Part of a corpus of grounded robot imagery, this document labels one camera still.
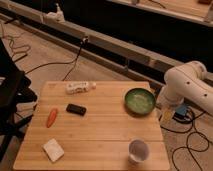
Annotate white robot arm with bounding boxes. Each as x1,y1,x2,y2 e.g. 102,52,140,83
157,61,213,115

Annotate white plastic bottle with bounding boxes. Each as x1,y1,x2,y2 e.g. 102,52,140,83
66,81,96,94

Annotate green bowl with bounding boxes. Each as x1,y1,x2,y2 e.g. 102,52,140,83
124,88,156,115

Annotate black rectangular phone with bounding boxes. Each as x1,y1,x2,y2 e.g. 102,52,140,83
66,104,86,116

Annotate orange carrot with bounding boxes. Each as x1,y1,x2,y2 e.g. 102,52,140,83
46,108,58,128

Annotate white paper cup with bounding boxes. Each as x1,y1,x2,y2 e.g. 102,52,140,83
128,139,149,164

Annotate blue box on floor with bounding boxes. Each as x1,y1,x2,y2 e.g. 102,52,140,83
175,105,188,119

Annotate white sponge block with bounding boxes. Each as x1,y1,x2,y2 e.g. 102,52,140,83
43,139,64,162

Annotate black chair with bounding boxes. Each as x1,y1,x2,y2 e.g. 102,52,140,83
0,38,37,162

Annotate black floor cable left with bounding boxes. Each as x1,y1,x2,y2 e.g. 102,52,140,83
24,37,89,82

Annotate black floor cable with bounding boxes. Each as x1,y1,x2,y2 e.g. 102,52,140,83
160,109,213,171
24,37,89,82

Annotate black floor cable right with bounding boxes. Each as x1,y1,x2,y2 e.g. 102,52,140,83
160,109,213,171

